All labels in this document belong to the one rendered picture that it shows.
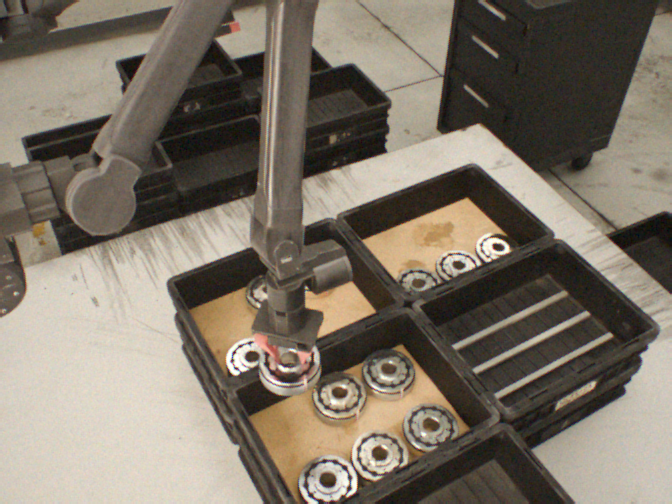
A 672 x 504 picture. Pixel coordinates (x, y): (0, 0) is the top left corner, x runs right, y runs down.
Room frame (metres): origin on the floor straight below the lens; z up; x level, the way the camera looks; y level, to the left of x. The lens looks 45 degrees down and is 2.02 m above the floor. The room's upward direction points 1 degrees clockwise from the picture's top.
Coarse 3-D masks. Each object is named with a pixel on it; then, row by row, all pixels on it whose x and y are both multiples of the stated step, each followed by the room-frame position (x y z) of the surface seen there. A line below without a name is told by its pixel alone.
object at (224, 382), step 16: (320, 224) 1.16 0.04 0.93; (336, 224) 1.16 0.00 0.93; (352, 240) 1.11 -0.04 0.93; (240, 256) 1.06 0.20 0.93; (192, 272) 1.00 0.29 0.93; (176, 304) 0.92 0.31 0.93; (400, 304) 0.93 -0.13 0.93; (192, 320) 0.88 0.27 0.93; (368, 320) 0.89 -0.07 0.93; (192, 336) 0.85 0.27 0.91; (336, 336) 0.85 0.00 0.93; (208, 352) 0.81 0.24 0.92; (256, 368) 0.77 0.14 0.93; (224, 384) 0.73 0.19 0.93
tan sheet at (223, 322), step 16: (336, 288) 1.06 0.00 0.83; (352, 288) 1.06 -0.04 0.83; (208, 304) 1.00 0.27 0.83; (224, 304) 1.00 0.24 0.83; (240, 304) 1.01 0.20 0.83; (320, 304) 1.01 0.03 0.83; (336, 304) 1.01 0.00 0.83; (352, 304) 1.01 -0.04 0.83; (368, 304) 1.01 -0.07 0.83; (208, 320) 0.96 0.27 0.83; (224, 320) 0.96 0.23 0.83; (240, 320) 0.96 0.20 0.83; (336, 320) 0.97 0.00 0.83; (352, 320) 0.97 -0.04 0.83; (208, 336) 0.92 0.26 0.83; (224, 336) 0.92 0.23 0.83; (240, 336) 0.92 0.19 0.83; (320, 336) 0.92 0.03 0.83; (224, 352) 0.88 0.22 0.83; (224, 368) 0.84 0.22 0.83
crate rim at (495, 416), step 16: (384, 320) 0.89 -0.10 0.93; (416, 320) 0.89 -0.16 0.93; (352, 336) 0.85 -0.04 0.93; (432, 336) 0.85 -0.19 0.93; (320, 352) 0.81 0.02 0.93; (448, 352) 0.82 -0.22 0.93; (240, 384) 0.73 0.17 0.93; (480, 400) 0.71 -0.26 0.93; (240, 416) 0.67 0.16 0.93; (496, 416) 0.68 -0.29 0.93; (256, 432) 0.64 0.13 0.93; (464, 432) 0.65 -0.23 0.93; (480, 432) 0.65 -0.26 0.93; (256, 448) 0.61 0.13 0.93; (448, 448) 0.62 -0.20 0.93; (272, 464) 0.58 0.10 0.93; (416, 464) 0.59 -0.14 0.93; (272, 480) 0.56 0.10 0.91; (384, 480) 0.56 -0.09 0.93; (288, 496) 0.52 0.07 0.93; (352, 496) 0.53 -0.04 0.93
